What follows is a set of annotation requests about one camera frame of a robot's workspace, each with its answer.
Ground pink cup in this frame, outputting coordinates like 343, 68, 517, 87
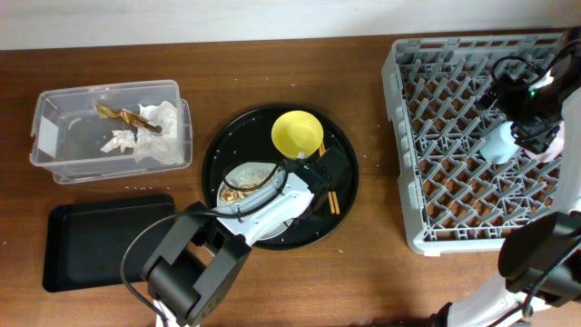
525, 122, 565, 163

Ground blue cup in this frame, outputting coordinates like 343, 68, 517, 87
479, 122, 520, 164

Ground yellow bowl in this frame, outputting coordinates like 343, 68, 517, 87
271, 110, 324, 159

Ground food scraps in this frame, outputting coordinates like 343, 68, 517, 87
219, 169, 273, 204

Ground grey plate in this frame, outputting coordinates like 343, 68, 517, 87
214, 162, 301, 245

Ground white tissue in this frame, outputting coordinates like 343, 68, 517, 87
133, 100, 185, 165

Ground small tissue piece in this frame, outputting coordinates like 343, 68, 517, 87
101, 130, 136, 153

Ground small bottle with white cap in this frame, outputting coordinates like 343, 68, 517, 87
94, 104, 162, 134

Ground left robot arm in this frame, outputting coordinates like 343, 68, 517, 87
141, 148, 351, 326

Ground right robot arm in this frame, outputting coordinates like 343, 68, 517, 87
427, 28, 580, 326

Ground grey dishwasher rack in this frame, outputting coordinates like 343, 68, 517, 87
381, 34, 566, 256

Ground round black serving tray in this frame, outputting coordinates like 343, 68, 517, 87
201, 104, 359, 251

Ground clear plastic bin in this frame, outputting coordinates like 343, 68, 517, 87
30, 80, 192, 184

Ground black rectangular tray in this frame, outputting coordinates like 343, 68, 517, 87
43, 193, 175, 292

